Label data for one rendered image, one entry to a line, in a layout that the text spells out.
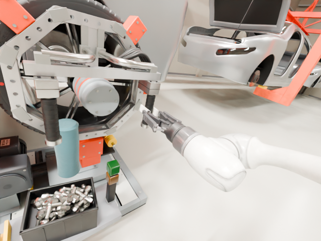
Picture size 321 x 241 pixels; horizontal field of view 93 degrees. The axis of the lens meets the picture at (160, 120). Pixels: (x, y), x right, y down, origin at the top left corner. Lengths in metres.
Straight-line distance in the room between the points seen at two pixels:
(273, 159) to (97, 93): 0.58
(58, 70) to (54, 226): 0.46
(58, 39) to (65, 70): 0.76
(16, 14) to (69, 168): 0.55
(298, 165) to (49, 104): 0.63
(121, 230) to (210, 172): 0.90
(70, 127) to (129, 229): 0.80
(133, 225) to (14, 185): 0.71
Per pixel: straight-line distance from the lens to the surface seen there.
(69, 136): 0.68
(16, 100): 0.74
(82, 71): 0.52
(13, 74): 0.71
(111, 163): 0.62
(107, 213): 0.75
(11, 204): 1.29
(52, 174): 1.22
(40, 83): 0.49
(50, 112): 0.51
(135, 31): 0.77
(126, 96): 0.94
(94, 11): 0.80
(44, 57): 0.50
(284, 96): 3.85
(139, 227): 1.24
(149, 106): 0.63
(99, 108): 0.63
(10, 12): 0.68
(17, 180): 1.08
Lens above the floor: 1.09
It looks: 27 degrees down
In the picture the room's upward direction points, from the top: 14 degrees clockwise
